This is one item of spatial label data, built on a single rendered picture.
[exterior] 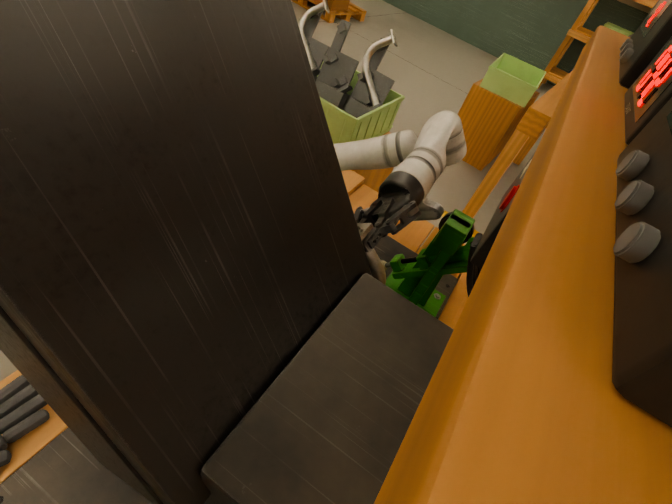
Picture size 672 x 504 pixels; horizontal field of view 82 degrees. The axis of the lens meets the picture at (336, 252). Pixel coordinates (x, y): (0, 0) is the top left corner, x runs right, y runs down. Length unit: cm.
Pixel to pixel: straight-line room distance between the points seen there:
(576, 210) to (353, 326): 33
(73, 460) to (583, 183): 73
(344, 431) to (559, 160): 30
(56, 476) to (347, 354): 48
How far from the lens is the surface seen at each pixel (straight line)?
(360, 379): 43
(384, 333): 47
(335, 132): 160
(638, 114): 30
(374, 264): 63
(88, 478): 75
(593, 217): 18
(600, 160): 24
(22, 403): 80
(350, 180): 129
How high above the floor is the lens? 161
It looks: 44 degrees down
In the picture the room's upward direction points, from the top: 21 degrees clockwise
